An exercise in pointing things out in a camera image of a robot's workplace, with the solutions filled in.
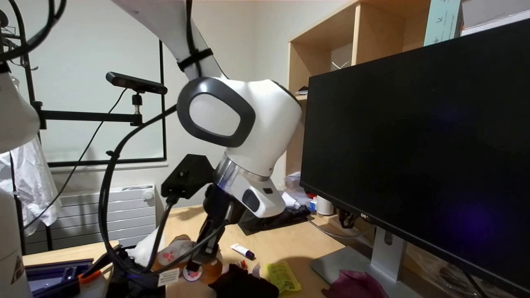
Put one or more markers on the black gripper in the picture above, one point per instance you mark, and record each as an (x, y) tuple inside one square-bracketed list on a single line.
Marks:
[(217, 213)]

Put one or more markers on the brown white stuffed animal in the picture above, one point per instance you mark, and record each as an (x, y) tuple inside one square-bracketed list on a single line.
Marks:
[(174, 254)]

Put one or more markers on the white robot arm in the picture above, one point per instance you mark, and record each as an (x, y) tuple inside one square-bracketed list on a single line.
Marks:
[(258, 121)]

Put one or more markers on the white marker with dark cap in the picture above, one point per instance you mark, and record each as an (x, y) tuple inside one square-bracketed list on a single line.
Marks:
[(242, 251)]

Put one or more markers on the black crumpled cloth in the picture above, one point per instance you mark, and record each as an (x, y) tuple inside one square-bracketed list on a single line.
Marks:
[(242, 287)]

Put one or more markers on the yellow green packet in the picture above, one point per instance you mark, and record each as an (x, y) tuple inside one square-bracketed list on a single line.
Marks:
[(281, 277)]

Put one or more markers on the black tool with orange tip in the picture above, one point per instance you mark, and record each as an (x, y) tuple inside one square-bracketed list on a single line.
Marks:
[(91, 274)]

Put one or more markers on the white tape roll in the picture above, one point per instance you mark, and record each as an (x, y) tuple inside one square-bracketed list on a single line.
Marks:
[(324, 208)]

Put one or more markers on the purple plastic tray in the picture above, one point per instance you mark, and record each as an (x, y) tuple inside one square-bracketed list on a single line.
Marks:
[(51, 279)]

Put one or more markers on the maroon cloth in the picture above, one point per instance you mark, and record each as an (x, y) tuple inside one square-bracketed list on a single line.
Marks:
[(353, 285)]

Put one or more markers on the grey monitor stand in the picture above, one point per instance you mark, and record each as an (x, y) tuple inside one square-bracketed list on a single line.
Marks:
[(386, 254)]

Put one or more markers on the white hanging cloth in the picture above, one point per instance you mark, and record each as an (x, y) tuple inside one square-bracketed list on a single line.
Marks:
[(33, 183)]

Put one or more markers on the white machine base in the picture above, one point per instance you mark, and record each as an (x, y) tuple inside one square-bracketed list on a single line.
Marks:
[(10, 254)]

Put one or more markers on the black framed whiteboard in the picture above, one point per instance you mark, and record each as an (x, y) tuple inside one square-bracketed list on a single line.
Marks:
[(83, 67)]

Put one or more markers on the white machine housing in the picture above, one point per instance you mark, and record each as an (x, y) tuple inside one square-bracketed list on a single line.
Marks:
[(13, 117)]

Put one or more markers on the black computer monitor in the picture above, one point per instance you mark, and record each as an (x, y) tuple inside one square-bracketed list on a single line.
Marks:
[(430, 150)]

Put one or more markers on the wooden shelf unit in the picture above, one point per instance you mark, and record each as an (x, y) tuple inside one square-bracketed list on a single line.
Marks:
[(381, 34)]

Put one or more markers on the teal board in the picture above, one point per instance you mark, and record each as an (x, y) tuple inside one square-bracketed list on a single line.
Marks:
[(440, 19)]

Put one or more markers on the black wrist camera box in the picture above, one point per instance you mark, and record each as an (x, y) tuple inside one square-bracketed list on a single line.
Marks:
[(187, 176)]

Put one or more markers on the white wall radiator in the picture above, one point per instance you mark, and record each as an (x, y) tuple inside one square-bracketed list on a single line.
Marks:
[(116, 216)]

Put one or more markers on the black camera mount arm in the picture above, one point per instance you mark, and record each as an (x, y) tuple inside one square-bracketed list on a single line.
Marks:
[(83, 117)]

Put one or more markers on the black stereo camera bar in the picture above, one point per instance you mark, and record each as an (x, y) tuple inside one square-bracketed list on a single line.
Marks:
[(134, 83)]

